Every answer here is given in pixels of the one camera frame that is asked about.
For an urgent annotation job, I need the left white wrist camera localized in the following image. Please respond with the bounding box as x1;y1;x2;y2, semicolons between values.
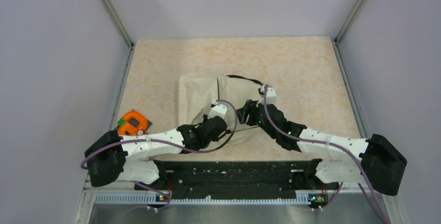
207;100;228;120

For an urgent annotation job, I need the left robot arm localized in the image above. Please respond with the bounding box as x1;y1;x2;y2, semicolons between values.
81;116;230;189

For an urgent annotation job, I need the orange tape dispenser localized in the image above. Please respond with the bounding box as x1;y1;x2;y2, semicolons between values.
114;110;152;136

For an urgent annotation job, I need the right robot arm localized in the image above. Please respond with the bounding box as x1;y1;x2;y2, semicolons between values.
237;100;407;196

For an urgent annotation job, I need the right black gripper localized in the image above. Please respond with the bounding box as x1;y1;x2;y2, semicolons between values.
236;98;278;139

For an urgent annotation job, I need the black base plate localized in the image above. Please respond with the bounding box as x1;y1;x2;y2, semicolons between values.
149;159;339;200

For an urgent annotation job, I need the beige canvas backpack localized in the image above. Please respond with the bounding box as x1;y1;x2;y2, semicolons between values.
178;73;263;125

